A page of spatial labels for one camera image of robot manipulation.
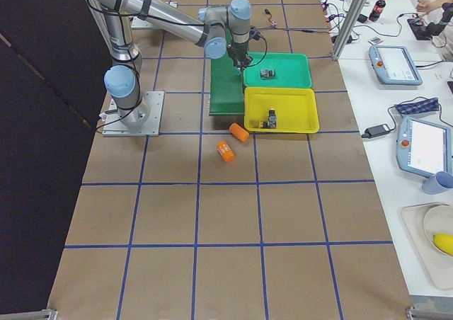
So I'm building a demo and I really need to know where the plain orange cylinder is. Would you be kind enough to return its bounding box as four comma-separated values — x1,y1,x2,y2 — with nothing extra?
229,122,249,142

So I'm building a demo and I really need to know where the blue plastic cup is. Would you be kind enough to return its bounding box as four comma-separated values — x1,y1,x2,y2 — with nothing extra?
421,171,453,195

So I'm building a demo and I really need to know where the beige serving tray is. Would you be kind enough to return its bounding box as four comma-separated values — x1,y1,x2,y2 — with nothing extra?
401,202,452,290

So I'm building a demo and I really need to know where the black power brick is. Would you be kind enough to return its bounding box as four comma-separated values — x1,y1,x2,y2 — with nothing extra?
362,124,391,139

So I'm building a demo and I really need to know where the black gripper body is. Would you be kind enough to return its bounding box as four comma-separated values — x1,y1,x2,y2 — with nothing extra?
226,25,260,64

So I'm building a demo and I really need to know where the green plastic tray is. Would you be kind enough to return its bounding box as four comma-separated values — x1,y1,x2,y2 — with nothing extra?
243,52,312,88

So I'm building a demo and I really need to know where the cream bowl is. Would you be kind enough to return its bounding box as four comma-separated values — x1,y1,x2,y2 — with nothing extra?
423,205,452,256

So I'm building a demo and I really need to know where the upper teach pendant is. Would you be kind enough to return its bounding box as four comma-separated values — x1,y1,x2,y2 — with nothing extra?
368,45,423,86

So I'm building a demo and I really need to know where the cola bottle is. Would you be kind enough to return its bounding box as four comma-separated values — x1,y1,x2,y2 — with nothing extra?
368,0,386,22

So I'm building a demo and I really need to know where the black side curtain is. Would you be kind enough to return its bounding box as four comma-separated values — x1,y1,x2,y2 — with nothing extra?
1,0,111,314

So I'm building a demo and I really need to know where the yellow plastic tray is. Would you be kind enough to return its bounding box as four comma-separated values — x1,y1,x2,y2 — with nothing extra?
243,87,319,134

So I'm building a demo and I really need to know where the red black power cable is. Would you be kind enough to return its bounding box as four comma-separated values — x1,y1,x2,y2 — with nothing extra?
264,8,336,36

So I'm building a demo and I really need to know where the teach pendant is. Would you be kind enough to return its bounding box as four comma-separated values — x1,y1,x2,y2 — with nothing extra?
368,45,423,86
396,116,452,178

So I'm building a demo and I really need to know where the blue plaid cloth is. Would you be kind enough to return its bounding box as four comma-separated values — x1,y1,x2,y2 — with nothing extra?
394,98,440,115

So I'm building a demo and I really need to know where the orange cylinder labelled 4680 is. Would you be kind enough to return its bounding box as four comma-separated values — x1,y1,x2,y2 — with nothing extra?
216,141,236,163

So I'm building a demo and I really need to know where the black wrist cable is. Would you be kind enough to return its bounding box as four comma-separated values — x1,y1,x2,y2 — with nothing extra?
249,31,269,68

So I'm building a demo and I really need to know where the yellow banana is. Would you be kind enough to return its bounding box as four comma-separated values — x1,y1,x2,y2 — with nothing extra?
432,233,453,255

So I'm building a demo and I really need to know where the lower teach pendant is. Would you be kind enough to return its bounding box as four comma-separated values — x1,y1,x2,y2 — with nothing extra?
396,116,452,178

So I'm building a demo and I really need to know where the green conveyor belt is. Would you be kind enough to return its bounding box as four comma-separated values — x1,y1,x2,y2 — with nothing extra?
210,55,244,116

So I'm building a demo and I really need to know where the aluminium frame post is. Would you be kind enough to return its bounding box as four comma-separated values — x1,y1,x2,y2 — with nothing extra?
331,0,366,60

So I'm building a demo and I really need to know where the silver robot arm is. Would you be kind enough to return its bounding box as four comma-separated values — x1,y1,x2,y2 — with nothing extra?
96,0,252,134

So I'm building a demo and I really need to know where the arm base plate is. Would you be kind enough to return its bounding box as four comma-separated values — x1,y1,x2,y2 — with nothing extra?
101,91,165,137

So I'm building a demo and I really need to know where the green push button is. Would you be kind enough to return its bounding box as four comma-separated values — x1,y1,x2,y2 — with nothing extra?
234,62,246,74
260,69,275,80

